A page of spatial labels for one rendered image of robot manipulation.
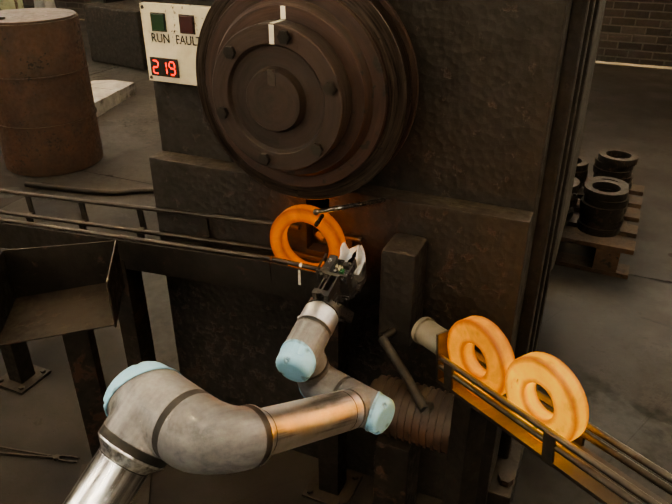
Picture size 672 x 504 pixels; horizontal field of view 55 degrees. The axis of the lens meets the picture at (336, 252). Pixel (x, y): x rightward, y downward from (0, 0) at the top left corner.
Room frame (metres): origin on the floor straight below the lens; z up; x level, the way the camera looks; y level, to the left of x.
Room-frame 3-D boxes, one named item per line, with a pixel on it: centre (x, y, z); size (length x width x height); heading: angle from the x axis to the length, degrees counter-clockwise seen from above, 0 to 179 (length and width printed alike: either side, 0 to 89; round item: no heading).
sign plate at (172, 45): (1.56, 0.34, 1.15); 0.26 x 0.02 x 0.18; 66
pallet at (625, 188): (3.04, -0.90, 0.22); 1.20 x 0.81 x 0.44; 64
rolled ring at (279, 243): (1.33, 0.07, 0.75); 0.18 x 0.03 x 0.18; 67
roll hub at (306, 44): (1.23, 0.11, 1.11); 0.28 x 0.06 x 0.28; 66
